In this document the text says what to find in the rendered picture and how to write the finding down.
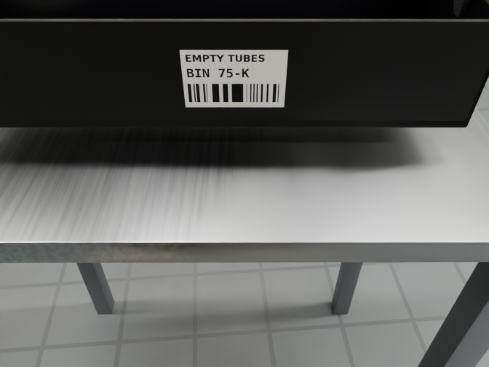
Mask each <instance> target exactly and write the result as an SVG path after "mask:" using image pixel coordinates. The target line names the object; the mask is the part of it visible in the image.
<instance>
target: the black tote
mask: <svg viewBox="0 0 489 367"><path fill-rule="evenodd" d="M488 77H489V0H471V2H470V4H469V6H468V8H467V9H466V11H465V13H464V15H463V17H462V18H457V17H456V15H455V14H454V13H453V0H0V127H467V125H468V123H469V121H470V119H471V117H472V114H473V112H474V109H475V107H476V105H477V102H478V100H479V99H480V96H481V94H482V91H483V89H484V86H485V84H486V81H487V80H488Z"/></svg>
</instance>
